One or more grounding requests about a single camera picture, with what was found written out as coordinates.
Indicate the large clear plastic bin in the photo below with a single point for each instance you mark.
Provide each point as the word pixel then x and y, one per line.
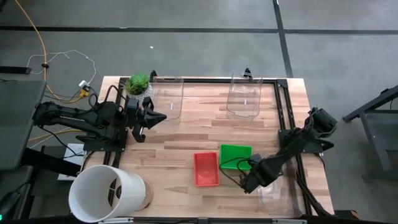
pixel 280 199

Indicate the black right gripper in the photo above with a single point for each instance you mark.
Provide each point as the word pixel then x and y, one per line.
pixel 250 183

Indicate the red plastic mesh basket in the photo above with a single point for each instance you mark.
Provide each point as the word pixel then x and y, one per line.
pixel 206 169

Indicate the black flat bar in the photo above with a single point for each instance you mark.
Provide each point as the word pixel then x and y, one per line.
pixel 14 70

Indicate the silver aluminium bracket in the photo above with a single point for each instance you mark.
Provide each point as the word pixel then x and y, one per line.
pixel 115 220
pixel 289 221

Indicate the black clamp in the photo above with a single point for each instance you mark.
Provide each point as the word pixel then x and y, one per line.
pixel 247 73
pixel 152 75

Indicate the black support beam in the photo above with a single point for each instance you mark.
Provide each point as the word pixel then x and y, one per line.
pixel 49 161

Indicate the green plastic mesh basket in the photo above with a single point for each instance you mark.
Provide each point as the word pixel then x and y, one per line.
pixel 234 155

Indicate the yellow plug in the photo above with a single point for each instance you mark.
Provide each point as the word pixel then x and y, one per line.
pixel 84 93

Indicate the white paper sheet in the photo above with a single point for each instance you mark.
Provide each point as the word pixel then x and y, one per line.
pixel 73 158

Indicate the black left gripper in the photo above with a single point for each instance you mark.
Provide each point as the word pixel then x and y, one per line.
pixel 138 124

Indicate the green plant in white pot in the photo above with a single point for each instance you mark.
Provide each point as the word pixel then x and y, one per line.
pixel 138 82

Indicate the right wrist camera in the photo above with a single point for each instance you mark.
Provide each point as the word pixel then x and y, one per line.
pixel 255 159

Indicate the white power adapter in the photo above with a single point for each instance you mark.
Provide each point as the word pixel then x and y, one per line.
pixel 84 84

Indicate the grey side table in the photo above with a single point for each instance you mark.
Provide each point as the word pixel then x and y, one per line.
pixel 18 124

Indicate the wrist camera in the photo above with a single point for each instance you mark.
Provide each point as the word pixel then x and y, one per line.
pixel 132 104
pixel 255 159

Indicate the dark metal workbench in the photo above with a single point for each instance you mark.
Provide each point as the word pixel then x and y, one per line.
pixel 379 137

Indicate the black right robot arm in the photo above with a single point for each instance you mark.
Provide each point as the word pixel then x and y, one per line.
pixel 295 143

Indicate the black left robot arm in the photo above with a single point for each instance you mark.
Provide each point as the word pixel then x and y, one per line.
pixel 77 116

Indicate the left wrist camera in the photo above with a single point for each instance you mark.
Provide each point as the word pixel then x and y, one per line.
pixel 132 104

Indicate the black aluminium extrusion frame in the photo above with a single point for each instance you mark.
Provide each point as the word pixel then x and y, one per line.
pixel 202 80

